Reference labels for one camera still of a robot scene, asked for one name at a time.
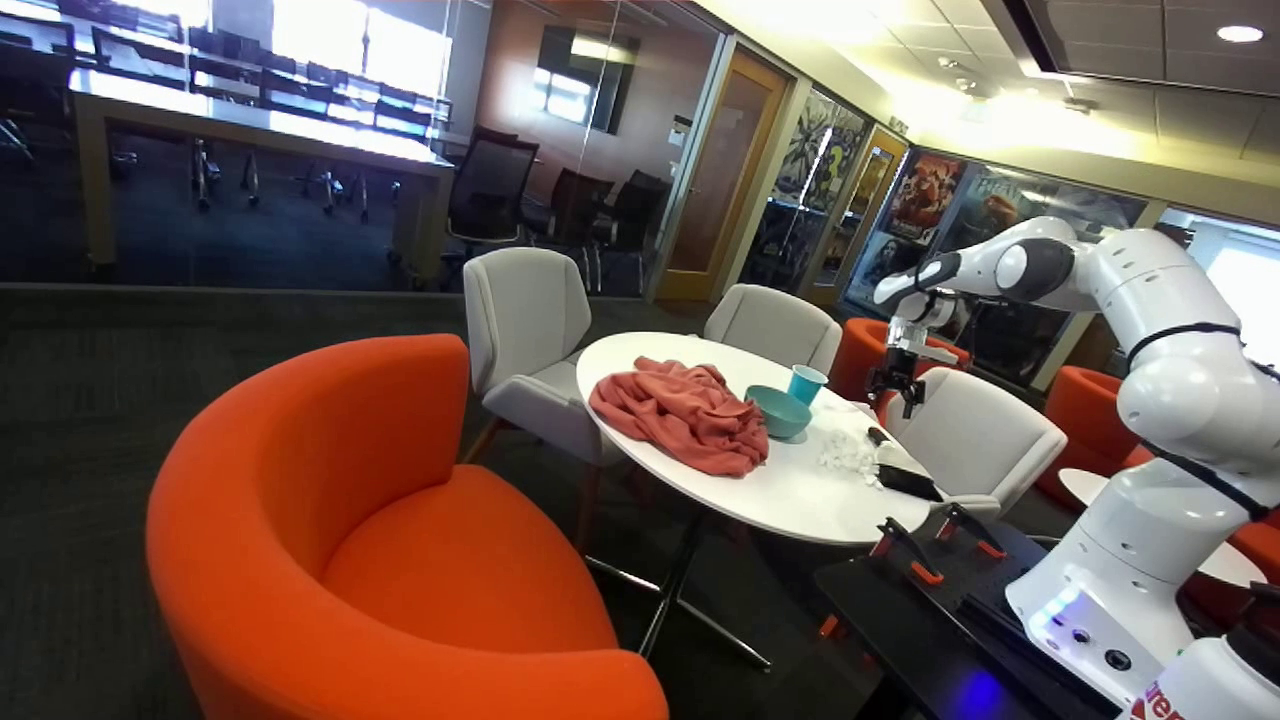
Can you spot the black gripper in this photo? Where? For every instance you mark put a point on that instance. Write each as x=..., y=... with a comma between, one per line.
x=899, y=371

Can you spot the white brush with black bristles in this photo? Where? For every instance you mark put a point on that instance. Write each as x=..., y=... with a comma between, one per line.
x=909, y=483

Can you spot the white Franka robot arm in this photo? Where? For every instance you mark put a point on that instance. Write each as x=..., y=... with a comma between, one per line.
x=1163, y=385

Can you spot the orange tub chair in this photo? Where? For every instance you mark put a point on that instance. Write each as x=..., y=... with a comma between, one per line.
x=861, y=355
x=375, y=563
x=1094, y=413

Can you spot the white upholstered chair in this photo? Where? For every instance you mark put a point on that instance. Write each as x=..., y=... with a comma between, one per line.
x=981, y=443
x=525, y=323
x=774, y=325

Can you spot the blue plastic cup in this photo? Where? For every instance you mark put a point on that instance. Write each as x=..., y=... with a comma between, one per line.
x=807, y=385

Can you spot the teal plastic bowl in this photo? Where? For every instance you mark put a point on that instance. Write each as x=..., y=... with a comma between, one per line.
x=777, y=408

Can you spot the framed red poster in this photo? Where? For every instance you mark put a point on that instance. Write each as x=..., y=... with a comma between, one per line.
x=924, y=193

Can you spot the red crumpled cloth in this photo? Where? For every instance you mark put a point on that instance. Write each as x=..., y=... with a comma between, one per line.
x=682, y=413

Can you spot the wood framed glass door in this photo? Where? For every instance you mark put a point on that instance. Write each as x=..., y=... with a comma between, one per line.
x=720, y=175

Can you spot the chrome table base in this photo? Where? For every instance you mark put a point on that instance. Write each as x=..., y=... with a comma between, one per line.
x=660, y=605

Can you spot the black meeting chair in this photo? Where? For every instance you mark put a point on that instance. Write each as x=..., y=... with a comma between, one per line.
x=495, y=184
x=636, y=222

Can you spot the white jug with red print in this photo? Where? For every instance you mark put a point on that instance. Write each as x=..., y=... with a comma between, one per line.
x=1201, y=684

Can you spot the round ceiling light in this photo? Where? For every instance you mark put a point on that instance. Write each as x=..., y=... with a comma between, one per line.
x=1240, y=34

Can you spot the long wooden table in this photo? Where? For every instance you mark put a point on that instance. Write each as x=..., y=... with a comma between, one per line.
x=267, y=123

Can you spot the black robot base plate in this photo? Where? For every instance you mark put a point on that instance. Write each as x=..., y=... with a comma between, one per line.
x=906, y=641

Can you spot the wall mounted screen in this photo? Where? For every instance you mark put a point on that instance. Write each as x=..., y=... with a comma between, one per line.
x=587, y=82

